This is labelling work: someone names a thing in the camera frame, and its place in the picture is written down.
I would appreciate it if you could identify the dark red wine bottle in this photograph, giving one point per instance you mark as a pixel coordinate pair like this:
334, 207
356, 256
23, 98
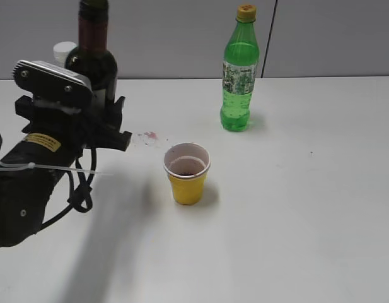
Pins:
91, 58

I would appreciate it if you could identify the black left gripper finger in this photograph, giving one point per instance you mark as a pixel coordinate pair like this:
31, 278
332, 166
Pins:
106, 129

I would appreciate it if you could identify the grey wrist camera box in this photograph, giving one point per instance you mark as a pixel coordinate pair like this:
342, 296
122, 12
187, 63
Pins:
53, 86

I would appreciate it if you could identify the green soda bottle yellow cap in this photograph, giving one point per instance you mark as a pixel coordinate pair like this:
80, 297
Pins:
240, 63

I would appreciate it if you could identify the orange juice bottle white cap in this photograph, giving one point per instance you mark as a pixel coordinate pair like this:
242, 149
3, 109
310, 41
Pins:
61, 51

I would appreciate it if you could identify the yellow paper cup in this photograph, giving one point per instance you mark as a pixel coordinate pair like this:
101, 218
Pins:
187, 165

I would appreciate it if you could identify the white zip tie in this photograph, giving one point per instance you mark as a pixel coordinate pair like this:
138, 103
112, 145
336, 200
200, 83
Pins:
6, 167

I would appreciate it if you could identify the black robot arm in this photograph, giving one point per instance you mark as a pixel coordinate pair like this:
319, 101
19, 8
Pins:
24, 194

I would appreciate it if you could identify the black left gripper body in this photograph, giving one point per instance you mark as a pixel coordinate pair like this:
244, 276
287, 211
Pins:
53, 133

